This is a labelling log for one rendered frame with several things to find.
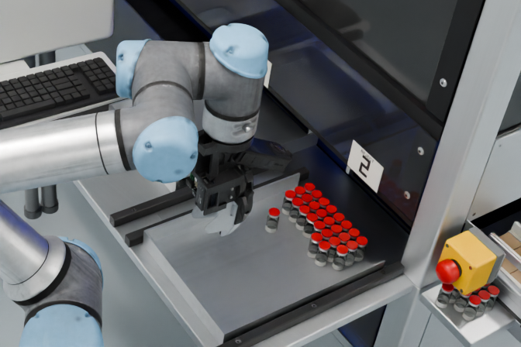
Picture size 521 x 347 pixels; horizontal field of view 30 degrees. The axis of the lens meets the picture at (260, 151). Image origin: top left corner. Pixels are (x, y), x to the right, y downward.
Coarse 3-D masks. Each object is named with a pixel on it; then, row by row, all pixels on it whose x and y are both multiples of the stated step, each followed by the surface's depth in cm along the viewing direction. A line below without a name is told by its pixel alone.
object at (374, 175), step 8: (352, 144) 175; (352, 152) 176; (360, 152) 174; (352, 160) 177; (360, 160) 175; (352, 168) 178; (376, 168) 172; (360, 176) 176; (368, 176) 174; (376, 176) 172; (368, 184) 175; (376, 184) 173; (376, 192) 174
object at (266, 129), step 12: (264, 96) 209; (120, 108) 197; (264, 108) 206; (276, 108) 206; (264, 120) 203; (276, 120) 203; (288, 120) 204; (264, 132) 200; (276, 132) 200; (288, 132) 201; (300, 132) 201; (312, 132) 196; (288, 144) 194; (300, 144) 196; (312, 144) 199
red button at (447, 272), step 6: (438, 264) 160; (444, 264) 159; (450, 264) 159; (438, 270) 160; (444, 270) 159; (450, 270) 158; (456, 270) 159; (438, 276) 161; (444, 276) 159; (450, 276) 158; (456, 276) 159; (444, 282) 160; (450, 282) 159
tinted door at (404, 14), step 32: (320, 0) 172; (352, 0) 165; (384, 0) 158; (416, 0) 152; (448, 0) 146; (352, 32) 168; (384, 32) 161; (416, 32) 154; (384, 64) 163; (416, 64) 156; (416, 96) 159
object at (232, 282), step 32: (256, 192) 182; (160, 224) 171; (192, 224) 176; (256, 224) 179; (288, 224) 180; (160, 256) 167; (192, 256) 171; (224, 256) 172; (256, 256) 173; (288, 256) 174; (192, 288) 165; (224, 288) 166; (256, 288) 167; (288, 288) 168; (320, 288) 165; (224, 320) 161; (256, 320) 158
